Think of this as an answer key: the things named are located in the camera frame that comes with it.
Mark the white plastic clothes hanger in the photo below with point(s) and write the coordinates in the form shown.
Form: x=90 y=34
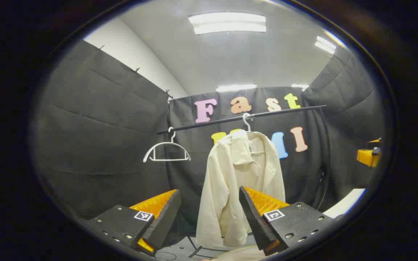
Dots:
x=172 y=141
x=247 y=125

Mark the rectangular ceiling light panel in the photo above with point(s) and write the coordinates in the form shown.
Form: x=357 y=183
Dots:
x=227 y=22
x=236 y=87
x=325 y=44
x=299 y=86

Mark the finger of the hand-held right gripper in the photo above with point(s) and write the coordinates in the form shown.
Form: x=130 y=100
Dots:
x=367 y=157

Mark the black metal clothes rack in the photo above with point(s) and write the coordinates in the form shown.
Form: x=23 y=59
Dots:
x=285 y=110

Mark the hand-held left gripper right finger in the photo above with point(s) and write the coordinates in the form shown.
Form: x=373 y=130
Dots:
x=254 y=217

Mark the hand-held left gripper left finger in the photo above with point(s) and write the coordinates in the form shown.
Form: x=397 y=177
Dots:
x=165 y=214

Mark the white flat panel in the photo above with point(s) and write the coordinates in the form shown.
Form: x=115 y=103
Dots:
x=347 y=203

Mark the black backdrop cloth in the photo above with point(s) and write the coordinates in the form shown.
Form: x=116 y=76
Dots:
x=103 y=127

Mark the cream long-sleeved shirt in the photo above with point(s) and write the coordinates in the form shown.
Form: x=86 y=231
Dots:
x=227 y=181

